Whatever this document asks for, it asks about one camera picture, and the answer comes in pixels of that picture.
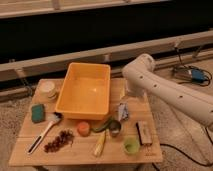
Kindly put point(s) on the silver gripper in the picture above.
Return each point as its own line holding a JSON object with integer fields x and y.
{"x": 123, "y": 113}

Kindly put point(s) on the green toy pepper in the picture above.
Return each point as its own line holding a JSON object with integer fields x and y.
{"x": 103, "y": 127}

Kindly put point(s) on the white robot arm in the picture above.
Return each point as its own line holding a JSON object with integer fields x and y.
{"x": 140, "y": 78}

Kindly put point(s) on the metal cup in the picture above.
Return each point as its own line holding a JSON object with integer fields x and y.
{"x": 114, "y": 128}

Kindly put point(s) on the wooden table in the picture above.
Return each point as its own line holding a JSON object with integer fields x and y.
{"x": 81, "y": 151}

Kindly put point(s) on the black whiteboard eraser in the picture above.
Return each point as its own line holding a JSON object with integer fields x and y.
{"x": 143, "y": 133}

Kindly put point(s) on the yellow plastic bin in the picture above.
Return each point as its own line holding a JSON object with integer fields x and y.
{"x": 85, "y": 92}

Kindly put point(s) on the orange toy fruit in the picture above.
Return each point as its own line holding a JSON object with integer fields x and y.
{"x": 83, "y": 128}

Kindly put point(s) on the bunch of dark grapes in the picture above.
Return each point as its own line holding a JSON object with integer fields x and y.
{"x": 65, "y": 137}

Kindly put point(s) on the white dish brush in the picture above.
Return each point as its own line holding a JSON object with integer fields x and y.
{"x": 54, "y": 119}

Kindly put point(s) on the blue power box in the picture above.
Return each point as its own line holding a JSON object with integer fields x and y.
{"x": 192, "y": 75}

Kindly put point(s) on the green sponge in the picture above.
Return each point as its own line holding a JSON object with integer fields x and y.
{"x": 38, "y": 113}

